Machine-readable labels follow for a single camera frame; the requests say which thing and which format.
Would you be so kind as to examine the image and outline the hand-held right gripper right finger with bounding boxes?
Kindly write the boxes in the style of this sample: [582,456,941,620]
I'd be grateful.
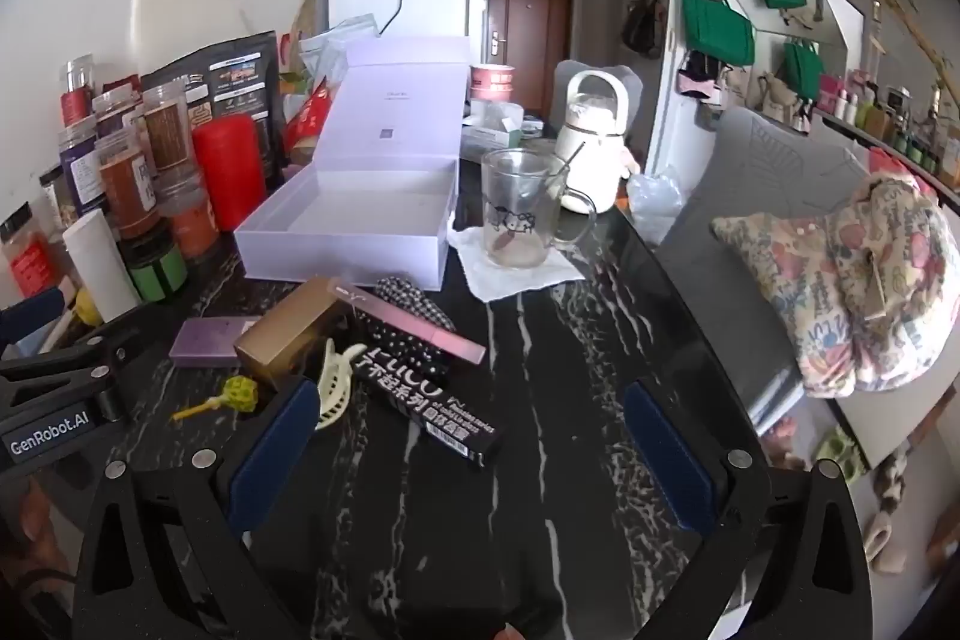
[622,380,875,640]

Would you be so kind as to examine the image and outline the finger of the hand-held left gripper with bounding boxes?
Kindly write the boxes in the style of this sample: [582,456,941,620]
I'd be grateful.
[0,286,68,348]
[0,321,162,422]

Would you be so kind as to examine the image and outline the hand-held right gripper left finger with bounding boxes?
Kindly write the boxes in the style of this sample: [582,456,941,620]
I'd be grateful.
[71,376,323,640]

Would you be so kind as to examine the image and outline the yellow-green flower pick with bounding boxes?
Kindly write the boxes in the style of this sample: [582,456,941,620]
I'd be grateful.
[171,376,260,422]

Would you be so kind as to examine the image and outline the cream hair claw clip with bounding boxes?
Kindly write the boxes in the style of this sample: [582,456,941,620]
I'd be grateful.
[311,340,368,432]

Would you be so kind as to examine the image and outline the small gold box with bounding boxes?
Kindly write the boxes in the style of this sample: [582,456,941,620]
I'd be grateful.
[234,278,353,393]

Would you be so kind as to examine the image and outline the small purple box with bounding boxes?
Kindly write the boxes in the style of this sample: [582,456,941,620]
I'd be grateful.
[169,316,263,362]

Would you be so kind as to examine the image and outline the black box with white print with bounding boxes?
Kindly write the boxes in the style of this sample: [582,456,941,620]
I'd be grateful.
[352,340,503,470]

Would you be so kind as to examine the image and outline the slim pink tube box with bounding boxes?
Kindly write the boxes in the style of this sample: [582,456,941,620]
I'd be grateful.
[330,280,487,365]

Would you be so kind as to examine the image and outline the black white gingham scrunchie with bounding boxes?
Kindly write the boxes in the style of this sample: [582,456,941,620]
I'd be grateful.
[373,276,458,378]

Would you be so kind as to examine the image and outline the lavender gift box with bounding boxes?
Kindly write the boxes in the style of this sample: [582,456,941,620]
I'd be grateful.
[234,38,472,290]

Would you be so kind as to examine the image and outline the white cylindrical bottle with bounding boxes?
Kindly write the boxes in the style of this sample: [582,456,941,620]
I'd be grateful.
[61,209,143,322]

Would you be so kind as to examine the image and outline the group of clear spice jars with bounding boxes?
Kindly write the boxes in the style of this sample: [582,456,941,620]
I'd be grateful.
[0,53,220,304]

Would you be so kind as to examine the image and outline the green slipper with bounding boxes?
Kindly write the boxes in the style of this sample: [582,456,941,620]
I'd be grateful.
[814,426,863,480]

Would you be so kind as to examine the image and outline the beige slipper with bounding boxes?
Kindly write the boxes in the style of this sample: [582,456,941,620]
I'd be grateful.
[862,509,912,573]

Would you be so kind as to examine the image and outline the white paper napkin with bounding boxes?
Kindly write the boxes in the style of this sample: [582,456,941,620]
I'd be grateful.
[450,226,586,302]

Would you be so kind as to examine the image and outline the red canister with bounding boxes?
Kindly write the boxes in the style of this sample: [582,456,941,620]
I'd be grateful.
[191,113,269,232]

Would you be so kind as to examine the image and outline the crumpled clear plastic bag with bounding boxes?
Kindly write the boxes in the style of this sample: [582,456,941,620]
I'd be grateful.
[626,167,685,244]

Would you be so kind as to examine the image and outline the floral cushion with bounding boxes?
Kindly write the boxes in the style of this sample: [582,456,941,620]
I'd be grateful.
[711,167,960,397]

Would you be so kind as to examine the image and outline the glass mug with cartoon print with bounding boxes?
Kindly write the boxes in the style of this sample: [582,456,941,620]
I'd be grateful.
[480,149,597,270]

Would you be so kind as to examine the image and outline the thin stirring stick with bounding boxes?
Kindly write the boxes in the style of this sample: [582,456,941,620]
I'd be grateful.
[550,141,591,193]

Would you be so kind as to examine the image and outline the grey quilted chair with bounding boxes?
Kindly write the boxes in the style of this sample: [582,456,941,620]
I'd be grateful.
[660,107,875,461]
[553,59,646,161]

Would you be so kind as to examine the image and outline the black stand-up pouch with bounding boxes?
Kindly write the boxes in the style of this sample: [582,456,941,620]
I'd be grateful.
[141,31,286,191]

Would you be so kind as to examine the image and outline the red snack pouch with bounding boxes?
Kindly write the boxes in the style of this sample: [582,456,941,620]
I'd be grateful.
[283,77,350,165]

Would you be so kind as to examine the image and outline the white tissue box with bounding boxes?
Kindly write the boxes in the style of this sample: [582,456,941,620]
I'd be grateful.
[459,100,526,161]

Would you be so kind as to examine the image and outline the grey foil packets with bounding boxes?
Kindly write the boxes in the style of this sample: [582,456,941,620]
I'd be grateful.
[298,15,376,86]

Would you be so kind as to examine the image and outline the round woven mat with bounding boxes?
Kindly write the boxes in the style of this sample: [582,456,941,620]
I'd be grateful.
[289,0,329,56]

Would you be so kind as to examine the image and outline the row of small bottles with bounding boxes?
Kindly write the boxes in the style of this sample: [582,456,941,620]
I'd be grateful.
[817,70,960,185]

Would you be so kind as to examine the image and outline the pink paper cups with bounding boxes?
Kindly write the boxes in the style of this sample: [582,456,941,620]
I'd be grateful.
[469,62,517,103]

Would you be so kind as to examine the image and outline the dark hanging handbag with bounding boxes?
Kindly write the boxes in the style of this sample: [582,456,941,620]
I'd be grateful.
[621,0,667,60]

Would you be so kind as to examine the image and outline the brown door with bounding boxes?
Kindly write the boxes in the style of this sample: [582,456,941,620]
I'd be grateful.
[487,0,575,112]

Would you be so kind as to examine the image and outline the white fridge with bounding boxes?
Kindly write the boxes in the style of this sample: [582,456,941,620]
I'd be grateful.
[328,0,487,64]

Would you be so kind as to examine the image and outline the cream bottle with handle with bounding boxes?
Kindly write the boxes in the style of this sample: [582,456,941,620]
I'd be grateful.
[553,70,627,215]

